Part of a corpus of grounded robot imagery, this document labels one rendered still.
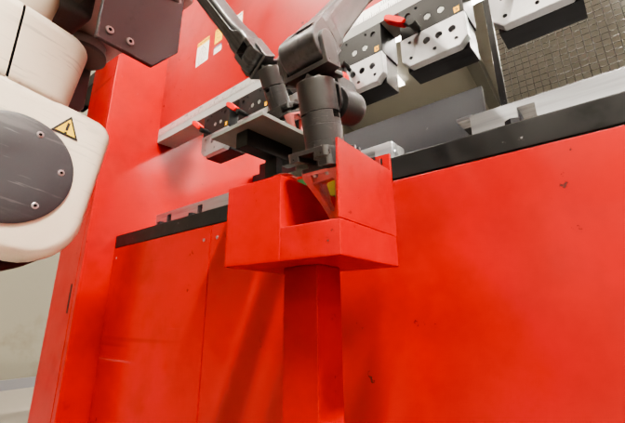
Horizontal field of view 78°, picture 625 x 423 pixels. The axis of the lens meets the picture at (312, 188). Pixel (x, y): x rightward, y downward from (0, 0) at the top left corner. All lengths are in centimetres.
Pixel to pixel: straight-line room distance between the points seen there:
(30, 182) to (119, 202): 122
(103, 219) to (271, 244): 115
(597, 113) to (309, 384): 53
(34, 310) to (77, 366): 285
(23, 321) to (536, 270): 417
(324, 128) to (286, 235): 15
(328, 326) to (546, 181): 37
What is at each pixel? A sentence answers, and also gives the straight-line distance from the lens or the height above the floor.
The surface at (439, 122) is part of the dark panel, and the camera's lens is 149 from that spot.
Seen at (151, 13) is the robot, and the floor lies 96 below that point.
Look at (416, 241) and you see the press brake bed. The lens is 68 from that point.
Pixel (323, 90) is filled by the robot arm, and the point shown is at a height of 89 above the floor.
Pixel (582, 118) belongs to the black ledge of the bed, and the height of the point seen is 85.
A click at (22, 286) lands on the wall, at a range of 437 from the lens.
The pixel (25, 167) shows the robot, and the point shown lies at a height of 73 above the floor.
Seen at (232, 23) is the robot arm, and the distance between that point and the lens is 109.
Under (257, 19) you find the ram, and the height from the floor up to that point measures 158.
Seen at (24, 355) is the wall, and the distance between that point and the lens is 442.
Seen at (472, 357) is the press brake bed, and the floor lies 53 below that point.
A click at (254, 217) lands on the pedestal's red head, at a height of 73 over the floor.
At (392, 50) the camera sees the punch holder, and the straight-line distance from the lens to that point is 107.
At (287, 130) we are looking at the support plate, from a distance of 88.
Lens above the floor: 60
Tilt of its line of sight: 18 degrees up
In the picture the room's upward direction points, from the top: straight up
